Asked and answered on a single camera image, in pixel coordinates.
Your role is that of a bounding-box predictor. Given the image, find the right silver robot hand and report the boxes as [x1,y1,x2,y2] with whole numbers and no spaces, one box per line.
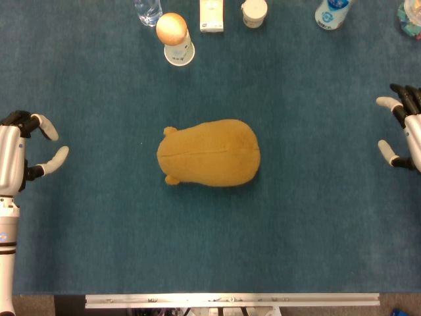
[376,83,421,174]

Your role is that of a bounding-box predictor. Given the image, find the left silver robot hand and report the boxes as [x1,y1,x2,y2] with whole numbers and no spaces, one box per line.
[0,110,70,198]

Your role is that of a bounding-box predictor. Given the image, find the yellow plush toy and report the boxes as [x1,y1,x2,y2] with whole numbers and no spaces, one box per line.
[157,118,262,188]

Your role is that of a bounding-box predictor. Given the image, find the clear jar of clips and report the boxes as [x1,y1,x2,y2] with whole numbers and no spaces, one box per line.
[396,0,421,36]

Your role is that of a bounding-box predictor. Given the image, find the blue felt table cloth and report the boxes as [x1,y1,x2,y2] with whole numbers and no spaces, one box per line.
[0,0,421,296]

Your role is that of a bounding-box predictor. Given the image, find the white blue milk bottle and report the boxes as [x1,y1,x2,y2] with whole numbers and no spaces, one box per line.
[314,0,355,32]

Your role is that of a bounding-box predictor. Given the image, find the white paper cup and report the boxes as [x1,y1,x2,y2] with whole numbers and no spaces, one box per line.
[163,29,195,68]

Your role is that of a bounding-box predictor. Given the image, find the clear plastic water bottle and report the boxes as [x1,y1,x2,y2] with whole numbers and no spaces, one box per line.
[133,0,164,28]

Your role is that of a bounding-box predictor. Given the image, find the small white lidded jar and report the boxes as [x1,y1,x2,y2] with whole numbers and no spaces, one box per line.
[240,0,268,28]

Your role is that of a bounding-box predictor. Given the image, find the orange ball on cup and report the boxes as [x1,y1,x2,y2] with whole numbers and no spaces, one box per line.
[155,12,189,46]

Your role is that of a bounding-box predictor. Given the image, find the small white carton box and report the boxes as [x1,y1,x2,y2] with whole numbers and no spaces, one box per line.
[199,0,225,33]

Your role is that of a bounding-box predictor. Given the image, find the aluminium profile rail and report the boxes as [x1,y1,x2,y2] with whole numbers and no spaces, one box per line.
[84,292,381,309]

